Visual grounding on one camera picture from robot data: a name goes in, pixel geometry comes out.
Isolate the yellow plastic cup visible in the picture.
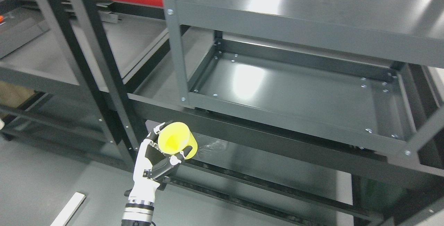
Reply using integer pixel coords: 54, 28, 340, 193
157, 122, 198, 160

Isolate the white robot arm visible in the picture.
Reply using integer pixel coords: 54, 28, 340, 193
121, 200, 156, 226

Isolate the black metal shelf rack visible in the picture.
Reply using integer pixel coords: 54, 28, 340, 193
1, 0, 443, 226

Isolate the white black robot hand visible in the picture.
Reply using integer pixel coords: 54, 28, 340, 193
125, 121, 191, 203

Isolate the white flat strip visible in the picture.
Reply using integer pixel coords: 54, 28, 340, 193
50, 192, 87, 226

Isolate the grey metal shelf unit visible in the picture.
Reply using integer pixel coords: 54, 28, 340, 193
163, 0, 443, 174

